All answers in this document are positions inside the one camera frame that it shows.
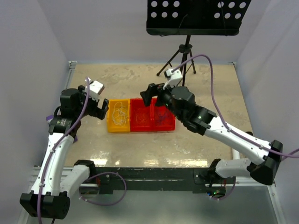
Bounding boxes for white cylinder post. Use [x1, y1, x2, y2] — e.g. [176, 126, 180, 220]
[232, 149, 240, 160]

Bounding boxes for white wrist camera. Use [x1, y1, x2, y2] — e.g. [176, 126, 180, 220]
[163, 68, 183, 90]
[84, 79, 105, 101]

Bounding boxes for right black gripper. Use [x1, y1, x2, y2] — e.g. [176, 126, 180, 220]
[141, 79, 184, 120]

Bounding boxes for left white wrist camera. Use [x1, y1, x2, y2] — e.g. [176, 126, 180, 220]
[84, 79, 105, 101]

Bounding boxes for black music stand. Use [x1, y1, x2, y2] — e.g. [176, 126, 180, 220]
[146, 0, 253, 87]

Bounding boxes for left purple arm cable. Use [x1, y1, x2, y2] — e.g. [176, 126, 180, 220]
[37, 77, 128, 224]

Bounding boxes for aluminium rail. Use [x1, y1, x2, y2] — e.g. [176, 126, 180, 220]
[64, 61, 77, 89]
[29, 166, 278, 187]

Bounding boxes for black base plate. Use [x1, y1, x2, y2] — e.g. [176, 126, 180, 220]
[83, 167, 234, 194]

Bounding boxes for yellow plastic bin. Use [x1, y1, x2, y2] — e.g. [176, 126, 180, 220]
[107, 98, 130, 133]

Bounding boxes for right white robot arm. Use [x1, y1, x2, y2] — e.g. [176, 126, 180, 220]
[140, 84, 283, 185]

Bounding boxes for purple holder block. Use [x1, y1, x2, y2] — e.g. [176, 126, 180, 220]
[46, 115, 78, 143]

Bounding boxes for red double compartment bin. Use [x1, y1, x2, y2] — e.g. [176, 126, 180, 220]
[130, 98, 176, 132]

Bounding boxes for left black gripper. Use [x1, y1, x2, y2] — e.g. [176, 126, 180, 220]
[76, 85, 108, 119]

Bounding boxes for aluminium front rail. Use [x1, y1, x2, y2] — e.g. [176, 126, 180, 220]
[29, 166, 278, 187]

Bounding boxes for aluminium left rail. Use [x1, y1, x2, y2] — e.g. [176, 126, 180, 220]
[64, 61, 77, 89]

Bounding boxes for white wire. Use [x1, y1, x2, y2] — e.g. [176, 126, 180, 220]
[111, 102, 129, 126]

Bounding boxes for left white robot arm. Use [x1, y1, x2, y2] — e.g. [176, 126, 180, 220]
[20, 81, 109, 219]

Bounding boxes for purple wire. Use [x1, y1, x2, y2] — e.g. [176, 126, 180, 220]
[154, 107, 173, 124]

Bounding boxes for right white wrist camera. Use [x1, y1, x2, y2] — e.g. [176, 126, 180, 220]
[163, 68, 183, 90]

